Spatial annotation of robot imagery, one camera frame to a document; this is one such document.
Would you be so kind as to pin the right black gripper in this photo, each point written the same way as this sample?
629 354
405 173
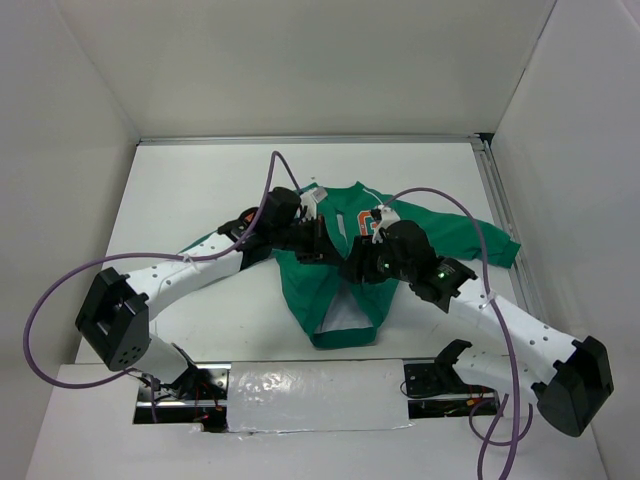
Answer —
360 260

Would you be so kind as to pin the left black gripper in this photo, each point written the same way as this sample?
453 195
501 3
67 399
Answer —
321 248

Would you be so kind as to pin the green jacket with white lining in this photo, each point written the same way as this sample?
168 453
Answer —
335 314

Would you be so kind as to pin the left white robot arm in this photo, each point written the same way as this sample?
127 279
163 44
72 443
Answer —
116 314

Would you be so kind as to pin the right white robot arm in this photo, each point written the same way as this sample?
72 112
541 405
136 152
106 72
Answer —
568 380

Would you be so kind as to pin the white taped cover plate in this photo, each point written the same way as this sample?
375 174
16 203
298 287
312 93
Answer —
327 396

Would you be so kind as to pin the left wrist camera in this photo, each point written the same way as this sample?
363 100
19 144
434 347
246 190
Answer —
310 201

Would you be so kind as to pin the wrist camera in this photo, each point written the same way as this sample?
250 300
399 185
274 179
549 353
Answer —
384 217
310 201

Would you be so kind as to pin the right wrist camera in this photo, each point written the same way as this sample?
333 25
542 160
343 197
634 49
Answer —
384 217

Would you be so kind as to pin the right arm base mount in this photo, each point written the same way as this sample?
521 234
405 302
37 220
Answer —
434 390

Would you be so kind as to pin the aluminium frame rail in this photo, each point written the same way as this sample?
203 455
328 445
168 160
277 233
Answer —
525 291

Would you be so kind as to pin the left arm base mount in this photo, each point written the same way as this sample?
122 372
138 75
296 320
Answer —
202 399

